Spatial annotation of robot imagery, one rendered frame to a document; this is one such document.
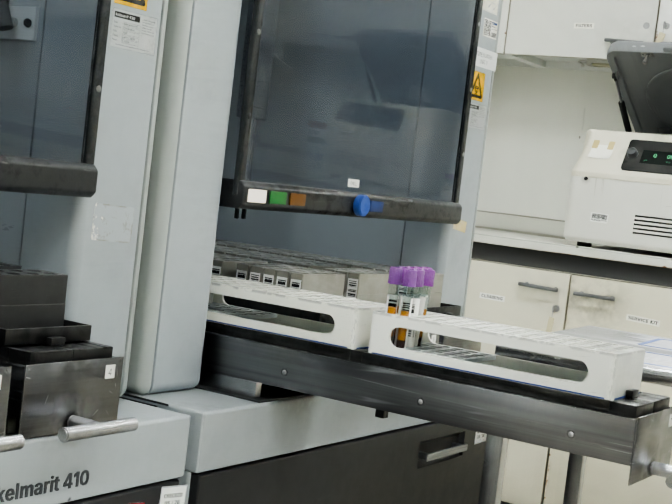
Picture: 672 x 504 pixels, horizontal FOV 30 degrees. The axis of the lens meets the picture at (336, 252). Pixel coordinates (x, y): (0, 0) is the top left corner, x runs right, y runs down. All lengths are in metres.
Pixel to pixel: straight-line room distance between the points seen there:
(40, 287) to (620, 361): 0.60
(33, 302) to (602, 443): 0.60
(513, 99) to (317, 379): 3.26
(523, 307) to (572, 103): 0.95
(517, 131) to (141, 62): 3.32
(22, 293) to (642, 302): 2.71
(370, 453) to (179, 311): 0.40
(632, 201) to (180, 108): 2.49
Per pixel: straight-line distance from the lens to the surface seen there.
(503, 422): 1.37
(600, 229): 3.83
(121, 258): 1.41
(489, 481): 1.74
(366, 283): 1.83
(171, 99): 1.46
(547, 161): 4.58
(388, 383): 1.43
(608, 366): 1.34
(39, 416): 1.22
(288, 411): 1.56
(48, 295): 1.31
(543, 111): 4.60
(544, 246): 3.87
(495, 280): 3.95
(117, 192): 1.39
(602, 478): 3.87
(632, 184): 3.81
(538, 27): 4.28
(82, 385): 1.26
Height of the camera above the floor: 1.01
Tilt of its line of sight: 3 degrees down
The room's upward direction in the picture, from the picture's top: 7 degrees clockwise
